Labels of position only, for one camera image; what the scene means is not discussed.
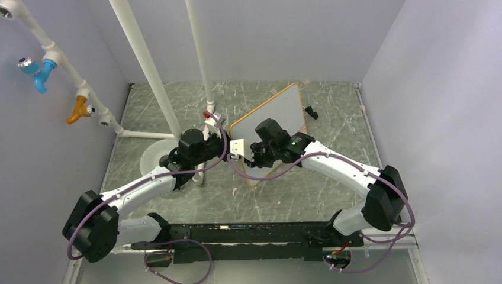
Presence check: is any orange plastic faucet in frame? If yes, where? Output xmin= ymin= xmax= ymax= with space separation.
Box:
xmin=66 ymin=96 xmax=96 ymax=124

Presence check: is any yellow framed whiteboard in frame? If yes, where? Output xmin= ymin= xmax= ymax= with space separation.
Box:
xmin=229 ymin=82 xmax=308 ymax=188

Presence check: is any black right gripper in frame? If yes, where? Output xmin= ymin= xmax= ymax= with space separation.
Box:
xmin=244 ymin=142 xmax=279 ymax=168

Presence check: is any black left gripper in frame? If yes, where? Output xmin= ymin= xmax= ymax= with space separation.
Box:
xmin=192 ymin=128 xmax=233 ymax=167

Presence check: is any white pvc pipe frame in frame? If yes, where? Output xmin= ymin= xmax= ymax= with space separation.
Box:
xmin=0 ymin=0 xmax=215 ymax=186

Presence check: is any white perforated disc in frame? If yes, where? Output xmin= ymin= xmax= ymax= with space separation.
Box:
xmin=140 ymin=139 xmax=178 ymax=175

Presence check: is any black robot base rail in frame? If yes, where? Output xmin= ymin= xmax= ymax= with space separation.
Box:
xmin=131 ymin=221 xmax=363 ymax=264

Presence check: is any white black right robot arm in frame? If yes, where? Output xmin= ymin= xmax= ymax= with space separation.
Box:
xmin=245 ymin=118 xmax=407 ymax=246

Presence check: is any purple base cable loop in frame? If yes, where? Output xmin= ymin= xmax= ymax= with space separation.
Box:
xmin=144 ymin=241 xmax=213 ymax=284

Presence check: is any blue plastic faucet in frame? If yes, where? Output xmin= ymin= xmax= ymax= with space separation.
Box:
xmin=17 ymin=57 xmax=57 ymax=93

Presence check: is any black wire board stand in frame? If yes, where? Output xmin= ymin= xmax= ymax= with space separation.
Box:
xmin=304 ymin=106 xmax=319 ymax=120

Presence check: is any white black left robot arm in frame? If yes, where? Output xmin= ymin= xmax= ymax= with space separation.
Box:
xmin=62 ymin=129 xmax=230 ymax=263

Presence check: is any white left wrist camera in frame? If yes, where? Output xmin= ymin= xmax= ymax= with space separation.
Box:
xmin=203 ymin=111 xmax=227 ymax=133

